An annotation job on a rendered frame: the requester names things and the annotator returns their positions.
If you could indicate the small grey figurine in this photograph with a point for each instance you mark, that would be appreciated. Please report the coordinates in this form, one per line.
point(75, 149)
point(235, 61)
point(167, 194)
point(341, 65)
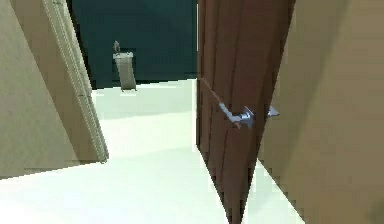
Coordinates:
point(116, 46)

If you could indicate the brown wooden room door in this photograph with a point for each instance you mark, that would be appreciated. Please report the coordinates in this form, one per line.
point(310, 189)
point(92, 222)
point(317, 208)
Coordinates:
point(233, 66)

